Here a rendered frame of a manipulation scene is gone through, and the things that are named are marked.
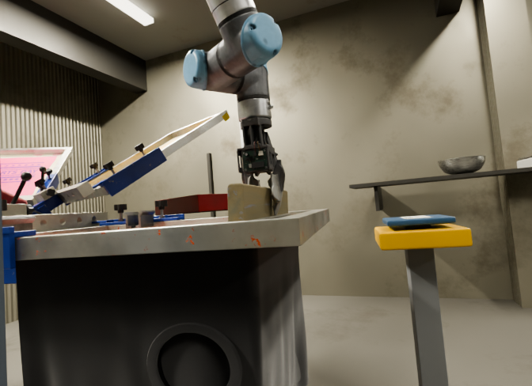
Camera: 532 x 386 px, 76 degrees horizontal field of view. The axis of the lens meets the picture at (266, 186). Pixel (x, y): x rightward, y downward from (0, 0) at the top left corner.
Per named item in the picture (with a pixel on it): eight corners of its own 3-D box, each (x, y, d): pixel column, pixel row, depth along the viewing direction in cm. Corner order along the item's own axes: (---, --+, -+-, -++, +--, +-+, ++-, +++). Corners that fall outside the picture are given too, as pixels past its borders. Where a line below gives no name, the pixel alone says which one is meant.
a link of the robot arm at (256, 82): (222, 58, 77) (252, 65, 83) (227, 105, 77) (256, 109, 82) (242, 43, 71) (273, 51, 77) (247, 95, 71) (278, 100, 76)
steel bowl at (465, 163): (482, 173, 295) (480, 158, 296) (492, 170, 262) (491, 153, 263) (437, 178, 309) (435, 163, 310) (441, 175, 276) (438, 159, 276)
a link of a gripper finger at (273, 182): (270, 217, 72) (259, 175, 73) (275, 214, 78) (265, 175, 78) (283, 213, 71) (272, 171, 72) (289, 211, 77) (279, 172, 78)
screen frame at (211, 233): (329, 221, 102) (328, 208, 102) (301, 246, 45) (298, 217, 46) (106, 236, 121) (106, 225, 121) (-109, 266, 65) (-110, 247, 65)
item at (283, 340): (311, 379, 95) (298, 225, 97) (275, 531, 51) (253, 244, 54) (300, 379, 95) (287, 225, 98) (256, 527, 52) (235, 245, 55)
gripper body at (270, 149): (237, 175, 72) (232, 120, 73) (248, 177, 80) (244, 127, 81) (272, 172, 70) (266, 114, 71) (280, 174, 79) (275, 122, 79)
